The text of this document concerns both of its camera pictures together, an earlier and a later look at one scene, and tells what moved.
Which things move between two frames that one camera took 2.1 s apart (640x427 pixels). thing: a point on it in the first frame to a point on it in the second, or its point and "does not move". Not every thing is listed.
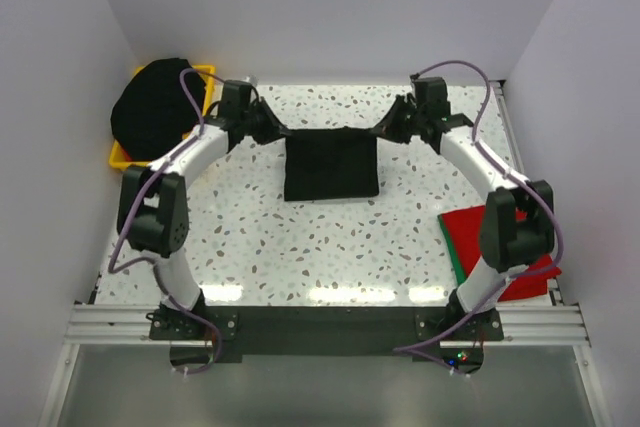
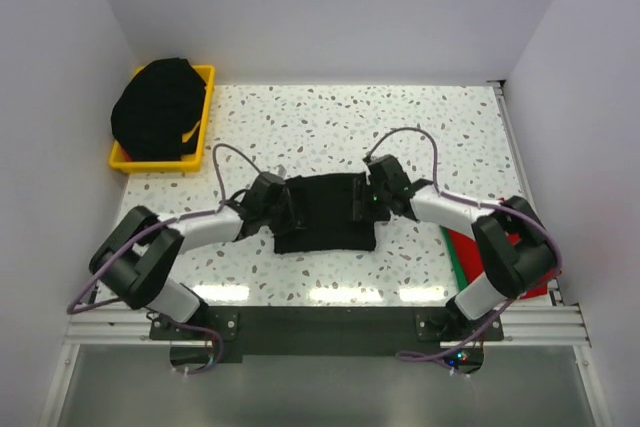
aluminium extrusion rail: (520, 325) does not move
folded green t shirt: (457, 269) does not move
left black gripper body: (263, 121) to (288, 205)
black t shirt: (330, 163) to (328, 212)
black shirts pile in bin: (152, 109) does not move
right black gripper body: (401, 118) to (361, 197)
